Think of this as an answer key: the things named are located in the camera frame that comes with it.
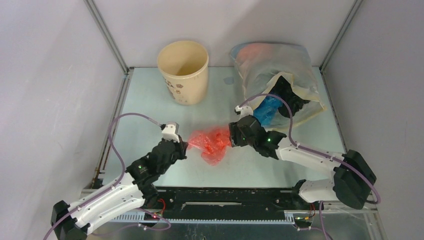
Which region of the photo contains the red plastic trash bag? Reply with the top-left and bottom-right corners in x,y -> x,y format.
188,125 -> 232,166

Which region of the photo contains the large translucent storage bag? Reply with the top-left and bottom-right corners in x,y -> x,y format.
230,42 -> 327,130

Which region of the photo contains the beige plastic trash bin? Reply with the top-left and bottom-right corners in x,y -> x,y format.
157,40 -> 209,106

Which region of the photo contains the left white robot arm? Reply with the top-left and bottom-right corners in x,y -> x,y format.
51,139 -> 189,240

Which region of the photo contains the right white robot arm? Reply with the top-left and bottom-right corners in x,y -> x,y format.
228,115 -> 377,210

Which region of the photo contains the blue plastic trash bag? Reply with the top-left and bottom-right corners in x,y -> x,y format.
253,96 -> 283,126

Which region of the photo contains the black plastic trash bag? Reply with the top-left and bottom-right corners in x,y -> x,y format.
270,76 -> 310,118

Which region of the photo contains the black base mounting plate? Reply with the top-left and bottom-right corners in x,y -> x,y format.
127,186 -> 324,223

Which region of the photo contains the left circuit board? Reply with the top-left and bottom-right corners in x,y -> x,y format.
143,213 -> 163,221

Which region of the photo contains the circuit board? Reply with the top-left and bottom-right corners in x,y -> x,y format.
294,216 -> 312,231
143,213 -> 163,221

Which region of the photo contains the right circuit board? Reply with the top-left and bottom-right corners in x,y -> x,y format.
294,216 -> 312,231

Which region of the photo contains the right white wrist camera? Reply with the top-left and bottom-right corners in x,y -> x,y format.
234,105 -> 254,120

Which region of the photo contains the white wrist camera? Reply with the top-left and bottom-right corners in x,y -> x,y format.
234,105 -> 254,120
160,122 -> 180,143

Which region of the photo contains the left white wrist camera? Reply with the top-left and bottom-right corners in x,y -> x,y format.
160,122 -> 180,143

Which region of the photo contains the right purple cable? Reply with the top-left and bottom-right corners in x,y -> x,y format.
236,93 -> 382,240

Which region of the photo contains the purple cable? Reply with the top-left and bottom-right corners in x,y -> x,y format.
42,113 -> 173,240
236,93 -> 382,240

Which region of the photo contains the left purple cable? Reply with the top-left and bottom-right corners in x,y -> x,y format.
42,113 -> 173,240

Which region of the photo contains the aluminium frame rail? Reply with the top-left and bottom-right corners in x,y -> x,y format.
76,188 -> 379,226

